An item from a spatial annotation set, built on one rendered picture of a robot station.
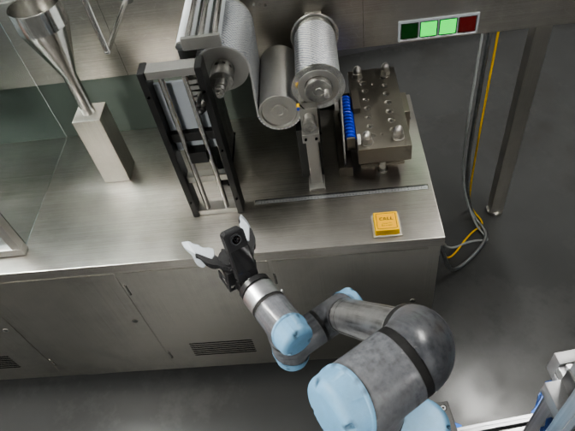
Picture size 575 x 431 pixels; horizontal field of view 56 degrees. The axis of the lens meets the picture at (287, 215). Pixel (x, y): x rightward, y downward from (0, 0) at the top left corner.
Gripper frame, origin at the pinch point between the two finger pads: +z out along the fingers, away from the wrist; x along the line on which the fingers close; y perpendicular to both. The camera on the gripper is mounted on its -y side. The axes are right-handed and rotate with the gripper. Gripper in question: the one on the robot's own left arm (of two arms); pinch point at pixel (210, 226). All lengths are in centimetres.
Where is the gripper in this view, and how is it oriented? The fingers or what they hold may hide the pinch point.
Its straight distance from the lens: 123.6
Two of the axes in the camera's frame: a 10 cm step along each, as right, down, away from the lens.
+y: 0.2, 7.0, 7.1
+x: 8.3, -4.0, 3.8
